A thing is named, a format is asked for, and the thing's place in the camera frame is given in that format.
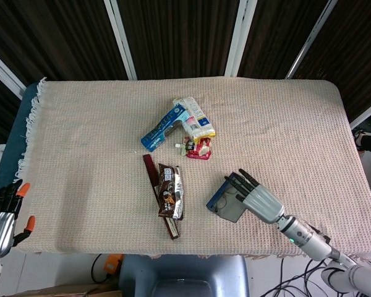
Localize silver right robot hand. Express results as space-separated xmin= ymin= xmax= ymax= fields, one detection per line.
xmin=224 ymin=168 xmax=286 ymax=224

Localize blue glasses case grey lining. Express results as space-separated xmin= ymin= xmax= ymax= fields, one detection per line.
xmin=206 ymin=172 xmax=247 ymax=223

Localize thin-framed eyeglasses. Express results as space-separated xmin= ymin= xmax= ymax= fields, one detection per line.
xmin=214 ymin=188 xmax=247 ymax=213

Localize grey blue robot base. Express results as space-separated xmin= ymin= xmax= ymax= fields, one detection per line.
xmin=119 ymin=254 xmax=250 ymax=297

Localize red drink pouch white cap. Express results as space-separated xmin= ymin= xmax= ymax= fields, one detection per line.
xmin=174 ymin=137 xmax=213 ymax=160

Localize teal mattress pad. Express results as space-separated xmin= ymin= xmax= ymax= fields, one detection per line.
xmin=0 ymin=82 xmax=40 ymax=211

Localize brown foil snack bag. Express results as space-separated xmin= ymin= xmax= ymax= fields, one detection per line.
xmin=158 ymin=163 xmax=186 ymax=221

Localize long dark chocolate bar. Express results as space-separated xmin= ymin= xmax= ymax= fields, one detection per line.
xmin=142 ymin=153 xmax=182 ymax=241

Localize white yellow snack bag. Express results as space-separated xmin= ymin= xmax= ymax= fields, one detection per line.
xmin=172 ymin=97 xmax=216 ymax=144

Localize beige waffle weave blanket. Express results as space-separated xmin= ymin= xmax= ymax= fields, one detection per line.
xmin=15 ymin=77 xmax=371 ymax=260

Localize orange floor device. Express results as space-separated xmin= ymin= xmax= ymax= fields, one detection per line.
xmin=103 ymin=254 xmax=124 ymax=275

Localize blue cookie box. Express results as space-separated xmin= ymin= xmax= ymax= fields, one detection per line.
xmin=140 ymin=104 xmax=188 ymax=153

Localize dark brown curtain panel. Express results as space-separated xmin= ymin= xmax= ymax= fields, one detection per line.
xmin=117 ymin=0 xmax=241 ymax=80
xmin=289 ymin=0 xmax=371 ymax=123
xmin=0 ymin=0 xmax=128 ymax=92
xmin=237 ymin=0 xmax=330 ymax=80

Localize black floor cables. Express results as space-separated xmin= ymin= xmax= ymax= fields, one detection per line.
xmin=259 ymin=257 xmax=371 ymax=297

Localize black cable by orange device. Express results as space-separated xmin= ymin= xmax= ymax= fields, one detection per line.
xmin=90 ymin=254 xmax=109 ymax=284

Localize grey metal rail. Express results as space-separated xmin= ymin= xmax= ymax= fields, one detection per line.
xmin=224 ymin=0 xmax=258 ymax=77
xmin=0 ymin=46 xmax=26 ymax=100
xmin=285 ymin=0 xmax=338 ymax=80
xmin=349 ymin=97 xmax=371 ymax=130
xmin=103 ymin=0 xmax=138 ymax=80

